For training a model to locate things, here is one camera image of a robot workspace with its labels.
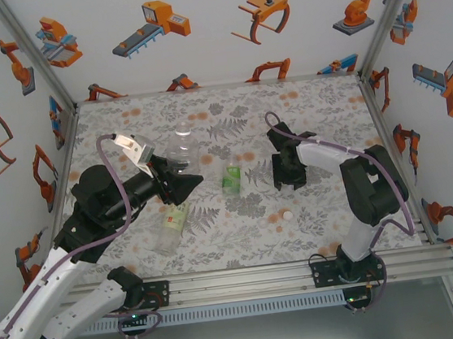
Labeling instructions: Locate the white slotted cable duct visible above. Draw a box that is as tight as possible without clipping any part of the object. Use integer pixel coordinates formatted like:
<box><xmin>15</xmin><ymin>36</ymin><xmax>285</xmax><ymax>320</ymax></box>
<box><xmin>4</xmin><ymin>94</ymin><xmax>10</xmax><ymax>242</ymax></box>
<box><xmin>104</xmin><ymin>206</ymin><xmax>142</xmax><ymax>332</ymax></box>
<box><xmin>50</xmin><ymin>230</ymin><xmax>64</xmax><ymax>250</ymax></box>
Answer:
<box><xmin>83</xmin><ymin>289</ymin><xmax>347</xmax><ymax>337</ymax></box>

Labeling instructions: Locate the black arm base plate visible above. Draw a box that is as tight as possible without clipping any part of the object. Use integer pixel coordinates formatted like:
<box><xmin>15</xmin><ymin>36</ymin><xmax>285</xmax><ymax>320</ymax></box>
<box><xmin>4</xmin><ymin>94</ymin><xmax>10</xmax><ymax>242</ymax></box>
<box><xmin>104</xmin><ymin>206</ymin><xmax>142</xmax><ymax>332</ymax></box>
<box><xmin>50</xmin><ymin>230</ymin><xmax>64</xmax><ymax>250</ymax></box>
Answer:
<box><xmin>112</xmin><ymin>280</ymin><xmax>172</xmax><ymax>313</ymax></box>
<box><xmin>309</xmin><ymin>250</ymin><xmax>387</xmax><ymax>289</ymax></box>

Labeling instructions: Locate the floral patterned tablecloth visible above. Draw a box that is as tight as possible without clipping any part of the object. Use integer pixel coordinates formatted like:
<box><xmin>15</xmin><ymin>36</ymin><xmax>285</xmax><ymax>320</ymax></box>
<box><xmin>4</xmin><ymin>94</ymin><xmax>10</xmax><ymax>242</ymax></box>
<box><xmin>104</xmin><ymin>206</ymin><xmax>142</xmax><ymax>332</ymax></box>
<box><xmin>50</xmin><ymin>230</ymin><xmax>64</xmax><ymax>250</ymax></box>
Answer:
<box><xmin>45</xmin><ymin>66</ymin><xmax>425</xmax><ymax>288</ymax></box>

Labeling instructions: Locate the aluminium front frame rail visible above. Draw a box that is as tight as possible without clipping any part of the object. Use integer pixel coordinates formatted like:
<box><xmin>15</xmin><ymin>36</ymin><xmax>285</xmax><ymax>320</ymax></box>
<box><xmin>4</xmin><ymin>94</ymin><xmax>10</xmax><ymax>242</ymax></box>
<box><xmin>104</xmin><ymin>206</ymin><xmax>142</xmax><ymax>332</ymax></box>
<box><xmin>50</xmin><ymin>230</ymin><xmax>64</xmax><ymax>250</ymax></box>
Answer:
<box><xmin>58</xmin><ymin>242</ymin><xmax>453</xmax><ymax>322</ymax></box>

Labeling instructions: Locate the pale green tea label bottle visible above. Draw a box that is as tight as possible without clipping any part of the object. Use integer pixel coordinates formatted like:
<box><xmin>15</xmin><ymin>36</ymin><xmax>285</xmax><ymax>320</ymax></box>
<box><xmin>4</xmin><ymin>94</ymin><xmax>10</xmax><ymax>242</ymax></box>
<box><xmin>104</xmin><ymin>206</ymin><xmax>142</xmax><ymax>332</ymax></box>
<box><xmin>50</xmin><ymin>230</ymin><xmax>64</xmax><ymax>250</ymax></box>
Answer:
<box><xmin>150</xmin><ymin>200</ymin><xmax>196</xmax><ymax>257</ymax></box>

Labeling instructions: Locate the bright green label bottle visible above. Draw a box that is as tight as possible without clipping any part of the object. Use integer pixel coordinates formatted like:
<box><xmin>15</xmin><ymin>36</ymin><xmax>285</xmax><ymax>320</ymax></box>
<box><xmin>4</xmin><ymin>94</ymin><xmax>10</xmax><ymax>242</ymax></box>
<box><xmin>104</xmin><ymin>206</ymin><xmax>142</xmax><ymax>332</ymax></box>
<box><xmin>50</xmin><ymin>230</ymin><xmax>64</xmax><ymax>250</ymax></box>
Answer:
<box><xmin>219</xmin><ymin>154</ymin><xmax>250</xmax><ymax>198</ymax></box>

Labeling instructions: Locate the aluminium side rail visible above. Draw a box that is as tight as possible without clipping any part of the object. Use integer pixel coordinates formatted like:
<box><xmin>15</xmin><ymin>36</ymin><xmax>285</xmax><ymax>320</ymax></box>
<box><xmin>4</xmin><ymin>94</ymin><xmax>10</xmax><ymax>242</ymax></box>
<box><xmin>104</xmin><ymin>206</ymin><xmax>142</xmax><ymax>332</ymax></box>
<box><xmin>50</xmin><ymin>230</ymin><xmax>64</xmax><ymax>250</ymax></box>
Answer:
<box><xmin>356</xmin><ymin>65</ymin><xmax>438</xmax><ymax>251</ymax></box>
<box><xmin>2</xmin><ymin>103</ymin><xmax>101</xmax><ymax>296</ymax></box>

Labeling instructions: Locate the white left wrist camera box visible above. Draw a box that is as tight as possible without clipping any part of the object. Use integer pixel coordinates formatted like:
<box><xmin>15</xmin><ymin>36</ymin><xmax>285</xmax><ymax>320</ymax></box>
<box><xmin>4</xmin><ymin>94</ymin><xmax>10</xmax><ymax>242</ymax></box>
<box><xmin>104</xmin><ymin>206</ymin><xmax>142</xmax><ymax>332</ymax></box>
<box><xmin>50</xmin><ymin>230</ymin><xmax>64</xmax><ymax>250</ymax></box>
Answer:
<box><xmin>112</xmin><ymin>128</ymin><xmax>159</xmax><ymax>179</ymax></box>

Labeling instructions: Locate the clear unlabelled plastic bottle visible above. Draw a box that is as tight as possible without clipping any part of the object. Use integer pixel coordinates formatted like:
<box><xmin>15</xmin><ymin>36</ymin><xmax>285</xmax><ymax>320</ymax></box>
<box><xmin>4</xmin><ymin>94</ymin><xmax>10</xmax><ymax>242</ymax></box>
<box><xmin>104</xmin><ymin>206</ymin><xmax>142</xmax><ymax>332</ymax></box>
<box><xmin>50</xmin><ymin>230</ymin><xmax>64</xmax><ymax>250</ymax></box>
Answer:
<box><xmin>162</xmin><ymin>120</ymin><xmax>204</xmax><ymax>178</ymax></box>

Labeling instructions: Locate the aluminium corner post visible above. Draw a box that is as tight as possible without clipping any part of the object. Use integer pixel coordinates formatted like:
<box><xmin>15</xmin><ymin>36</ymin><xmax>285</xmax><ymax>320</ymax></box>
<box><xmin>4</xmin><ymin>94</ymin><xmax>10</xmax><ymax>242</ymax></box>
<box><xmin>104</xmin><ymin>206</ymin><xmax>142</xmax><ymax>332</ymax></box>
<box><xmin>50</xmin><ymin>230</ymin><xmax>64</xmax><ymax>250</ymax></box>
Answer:
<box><xmin>348</xmin><ymin>0</ymin><xmax>440</xmax><ymax>79</ymax></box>
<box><xmin>0</xmin><ymin>0</ymin><xmax>81</xmax><ymax>119</ymax></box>

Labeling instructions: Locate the small controller circuit board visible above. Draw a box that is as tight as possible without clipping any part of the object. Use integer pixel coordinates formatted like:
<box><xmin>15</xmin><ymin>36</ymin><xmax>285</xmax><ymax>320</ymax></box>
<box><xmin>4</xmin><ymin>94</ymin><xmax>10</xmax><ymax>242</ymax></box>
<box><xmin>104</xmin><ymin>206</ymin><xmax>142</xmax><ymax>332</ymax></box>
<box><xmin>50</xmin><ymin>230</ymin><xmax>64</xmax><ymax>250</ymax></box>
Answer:
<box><xmin>117</xmin><ymin>309</ymin><xmax>149</xmax><ymax>326</ymax></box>
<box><xmin>344</xmin><ymin>292</ymin><xmax>369</xmax><ymax>305</ymax></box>

